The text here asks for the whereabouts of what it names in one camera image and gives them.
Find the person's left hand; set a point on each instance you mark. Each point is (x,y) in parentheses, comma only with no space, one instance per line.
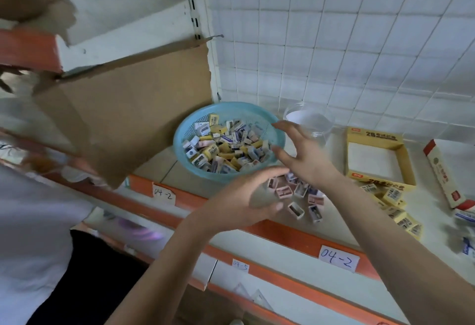
(230,206)

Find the pile of mixed small sharpeners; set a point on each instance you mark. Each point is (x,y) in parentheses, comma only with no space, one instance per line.
(226,146)

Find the person's left thumb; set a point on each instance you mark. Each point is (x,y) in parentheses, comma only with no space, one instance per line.
(267,211)

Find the person's right thumb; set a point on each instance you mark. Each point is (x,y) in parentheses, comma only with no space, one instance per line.
(284,156)

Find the small white handwritten label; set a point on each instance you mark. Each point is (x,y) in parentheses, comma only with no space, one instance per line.
(164,192)

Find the clear round plastic container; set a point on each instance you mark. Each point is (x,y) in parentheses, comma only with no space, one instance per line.
(311,119)

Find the orange upper shelf edge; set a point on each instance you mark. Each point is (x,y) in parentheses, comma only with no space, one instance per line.
(26,50)

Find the cluster of pastel pencil sharpeners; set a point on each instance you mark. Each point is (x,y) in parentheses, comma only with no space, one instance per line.
(297,208)

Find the person's left forearm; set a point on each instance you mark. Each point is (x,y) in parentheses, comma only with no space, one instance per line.
(163,272)

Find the white slotted shelf upright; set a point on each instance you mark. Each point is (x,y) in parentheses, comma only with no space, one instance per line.
(195,9)

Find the white label on lower rail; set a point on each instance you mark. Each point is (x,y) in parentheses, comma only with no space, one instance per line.
(240,265)

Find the heap of yellow eraser packets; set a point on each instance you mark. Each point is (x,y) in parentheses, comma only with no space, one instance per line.
(397,209)

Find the clear plastic packets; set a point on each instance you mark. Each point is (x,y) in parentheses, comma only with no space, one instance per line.
(256,297)

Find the long red and white box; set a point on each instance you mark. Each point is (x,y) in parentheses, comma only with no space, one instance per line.
(443,172)

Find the lower orange shelf rail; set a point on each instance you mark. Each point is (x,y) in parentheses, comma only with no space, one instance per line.
(237,261)

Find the blue plastic sieve basket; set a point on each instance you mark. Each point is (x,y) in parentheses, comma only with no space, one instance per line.
(185,143)

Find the orange shelf rail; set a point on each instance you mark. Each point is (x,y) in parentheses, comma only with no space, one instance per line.
(289,237)
(237,261)

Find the person's right forearm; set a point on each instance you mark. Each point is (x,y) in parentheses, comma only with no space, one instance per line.
(400,254)

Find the thin metal hook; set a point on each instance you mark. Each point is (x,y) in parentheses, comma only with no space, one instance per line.
(215,37)

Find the person's right hand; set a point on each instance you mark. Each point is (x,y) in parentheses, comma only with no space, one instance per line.
(311,161)

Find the purple and white packet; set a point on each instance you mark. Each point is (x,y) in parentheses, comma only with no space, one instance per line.
(137,229)

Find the small white and blue packet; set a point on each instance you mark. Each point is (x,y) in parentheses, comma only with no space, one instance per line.
(469,247)
(465,215)

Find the large brown cardboard box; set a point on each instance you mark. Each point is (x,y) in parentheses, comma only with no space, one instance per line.
(130,106)

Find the empty yellow cardboard display box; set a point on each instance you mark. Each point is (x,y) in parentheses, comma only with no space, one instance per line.
(406,157)

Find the large white handwritten label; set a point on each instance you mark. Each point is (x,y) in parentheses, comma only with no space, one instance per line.
(338,258)

